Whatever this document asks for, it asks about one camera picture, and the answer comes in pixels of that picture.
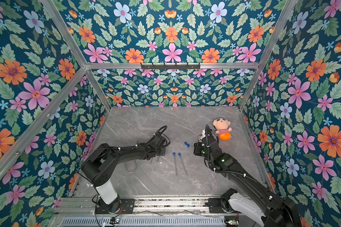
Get metal hook rail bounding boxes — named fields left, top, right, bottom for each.
left=140, top=63, right=201, bottom=70

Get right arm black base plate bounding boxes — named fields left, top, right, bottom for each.
left=205, top=198, right=234, bottom=213

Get white ventilation grille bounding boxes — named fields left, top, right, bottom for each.
left=61, top=216, right=226, bottom=227

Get plush doll orange pants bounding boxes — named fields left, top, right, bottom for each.
left=213, top=118, right=232, bottom=141

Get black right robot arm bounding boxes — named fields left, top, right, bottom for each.
left=194, top=125, right=302, bottom=227

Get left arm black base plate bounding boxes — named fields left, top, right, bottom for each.
left=95, top=198, right=135, bottom=215

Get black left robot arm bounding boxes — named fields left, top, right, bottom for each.
left=81, top=125, right=171, bottom=214

